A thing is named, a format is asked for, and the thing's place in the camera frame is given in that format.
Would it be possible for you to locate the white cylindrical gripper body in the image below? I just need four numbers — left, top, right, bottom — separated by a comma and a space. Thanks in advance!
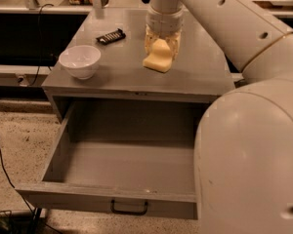
146, 8, 183, 38

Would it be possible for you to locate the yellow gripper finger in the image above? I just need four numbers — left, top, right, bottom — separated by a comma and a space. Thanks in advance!
166, 31, 181, 59
145, 25, 159, 55

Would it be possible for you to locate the yellow sponge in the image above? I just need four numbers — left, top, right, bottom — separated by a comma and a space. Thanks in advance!
143, 39, 173, 73

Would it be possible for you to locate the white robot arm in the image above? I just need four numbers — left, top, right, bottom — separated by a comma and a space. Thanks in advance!
146, 0, 293, 234

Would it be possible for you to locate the grey open drawer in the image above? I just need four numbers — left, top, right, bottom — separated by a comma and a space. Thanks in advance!
17, 98, 204, 219

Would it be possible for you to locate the black snack bar wrapper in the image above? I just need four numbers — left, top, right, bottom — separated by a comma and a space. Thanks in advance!
96, 28, 126, 45

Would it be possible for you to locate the grey cabinet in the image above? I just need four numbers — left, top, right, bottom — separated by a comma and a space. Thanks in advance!
43, 8, 234, 118

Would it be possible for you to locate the white ceramic bowl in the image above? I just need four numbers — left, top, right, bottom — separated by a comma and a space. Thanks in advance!
59, 45, 102, 80

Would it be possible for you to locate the black hanging cable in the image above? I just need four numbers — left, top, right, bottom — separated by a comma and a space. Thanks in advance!
28, 3, 55, 88

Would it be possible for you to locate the black drawer handle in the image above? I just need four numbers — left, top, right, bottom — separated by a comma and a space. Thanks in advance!
110, 200, 148, 216

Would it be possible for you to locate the black floor cable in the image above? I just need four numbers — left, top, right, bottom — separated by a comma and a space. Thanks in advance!
0, 142, 63, 234

